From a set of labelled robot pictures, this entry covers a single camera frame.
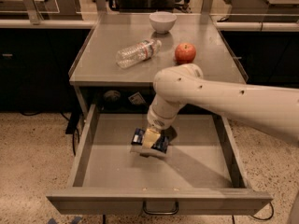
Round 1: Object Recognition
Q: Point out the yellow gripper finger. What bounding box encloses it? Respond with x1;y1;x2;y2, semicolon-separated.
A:
142;128;161;148

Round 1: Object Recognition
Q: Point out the blue rxbar wrapper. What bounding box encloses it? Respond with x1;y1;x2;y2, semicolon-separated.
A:
131;128;169;153

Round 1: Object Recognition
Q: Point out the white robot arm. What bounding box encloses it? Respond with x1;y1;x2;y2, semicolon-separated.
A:
147;63;299;146

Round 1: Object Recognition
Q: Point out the open grey top drawer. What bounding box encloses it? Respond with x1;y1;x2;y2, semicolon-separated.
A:
47;107;272;215

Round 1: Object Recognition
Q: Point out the grey metal cabinet counter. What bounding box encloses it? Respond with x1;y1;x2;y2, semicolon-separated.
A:
69;13;246;113

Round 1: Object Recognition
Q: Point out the white tag inside cabinet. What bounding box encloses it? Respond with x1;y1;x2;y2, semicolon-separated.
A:
128;92;146;105

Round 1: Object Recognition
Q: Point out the clear plastic water bottle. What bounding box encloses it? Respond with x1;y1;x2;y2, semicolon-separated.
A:
116;39;162;69

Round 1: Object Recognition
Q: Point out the red apple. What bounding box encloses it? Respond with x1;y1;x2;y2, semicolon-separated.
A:
175;43;196;64

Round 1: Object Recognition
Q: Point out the white bowl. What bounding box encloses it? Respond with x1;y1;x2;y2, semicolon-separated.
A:
149;11;177;34

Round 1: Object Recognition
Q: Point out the black drawer handle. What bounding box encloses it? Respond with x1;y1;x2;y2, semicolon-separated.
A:
142;201;179;216

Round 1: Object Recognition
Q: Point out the black floor cable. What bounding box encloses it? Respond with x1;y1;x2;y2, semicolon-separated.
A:
18;110;81;157

